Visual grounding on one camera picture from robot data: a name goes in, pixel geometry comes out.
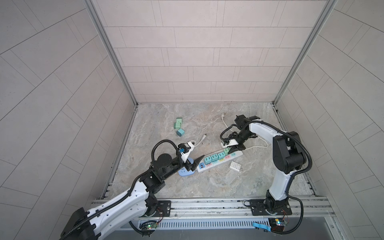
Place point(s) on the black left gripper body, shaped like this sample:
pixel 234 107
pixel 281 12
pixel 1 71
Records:
pixel 186 166

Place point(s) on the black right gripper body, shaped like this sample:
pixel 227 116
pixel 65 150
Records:
pixel 241 138

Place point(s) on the teal charger cube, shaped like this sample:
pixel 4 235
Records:
pixel 208 160
pixel 214 157
pixel 221 155
pixel 180 132

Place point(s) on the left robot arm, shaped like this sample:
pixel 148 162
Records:
pixel 139 200

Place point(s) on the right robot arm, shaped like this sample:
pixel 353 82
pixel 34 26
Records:
pixel 290 157

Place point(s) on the white multicolour power strip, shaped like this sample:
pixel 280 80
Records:
pixel 202 167

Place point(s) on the blue round power cube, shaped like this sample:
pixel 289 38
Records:
pixel 185 174

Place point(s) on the white charger block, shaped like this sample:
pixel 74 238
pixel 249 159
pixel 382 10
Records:
pixel 235 166

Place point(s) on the left circuit board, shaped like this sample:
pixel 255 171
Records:
pixel 149 225

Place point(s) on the circuit board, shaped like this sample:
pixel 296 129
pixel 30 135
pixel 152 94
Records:
pixel 149 225
pixel 277 223

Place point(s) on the blue tape tag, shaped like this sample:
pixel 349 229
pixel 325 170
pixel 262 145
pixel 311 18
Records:
pixel 262 226

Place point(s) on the right circuit board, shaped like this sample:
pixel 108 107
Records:
pixel 277 223

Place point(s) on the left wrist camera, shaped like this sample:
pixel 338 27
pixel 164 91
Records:
pixel 185 149

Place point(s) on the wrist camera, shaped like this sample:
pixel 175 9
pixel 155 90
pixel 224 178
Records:
pixel 229 143
pixel 185 149

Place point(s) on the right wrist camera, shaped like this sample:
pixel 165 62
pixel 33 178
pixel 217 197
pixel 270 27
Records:
pixel 229 143

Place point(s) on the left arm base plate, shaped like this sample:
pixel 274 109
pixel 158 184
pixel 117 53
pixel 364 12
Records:
pixel 163 209

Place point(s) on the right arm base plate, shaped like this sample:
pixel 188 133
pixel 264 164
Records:
pixel 270 207

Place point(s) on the aluminium rail frame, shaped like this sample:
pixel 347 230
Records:
pixel 230 213

